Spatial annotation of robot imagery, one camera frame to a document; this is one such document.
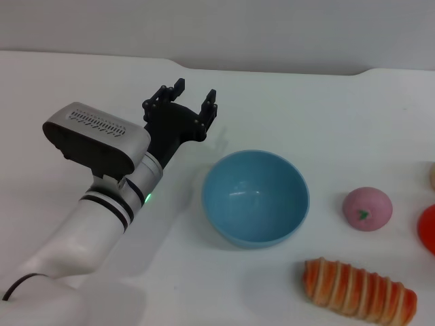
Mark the orange striped toy bread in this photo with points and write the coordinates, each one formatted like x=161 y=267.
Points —
x=357 y=292

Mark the blue bowl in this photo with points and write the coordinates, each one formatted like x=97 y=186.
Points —
x=255 y=203

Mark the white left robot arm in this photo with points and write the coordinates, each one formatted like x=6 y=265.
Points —
x=88 y=224

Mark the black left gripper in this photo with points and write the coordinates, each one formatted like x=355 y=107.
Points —
x=170 y=129

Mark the pink toy peach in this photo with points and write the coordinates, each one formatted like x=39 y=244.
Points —
x=368 y=203

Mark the red round object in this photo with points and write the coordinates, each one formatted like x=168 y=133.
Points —
x=429 y=231

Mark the beige round object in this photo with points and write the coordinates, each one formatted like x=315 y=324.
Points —
x=432 y=176

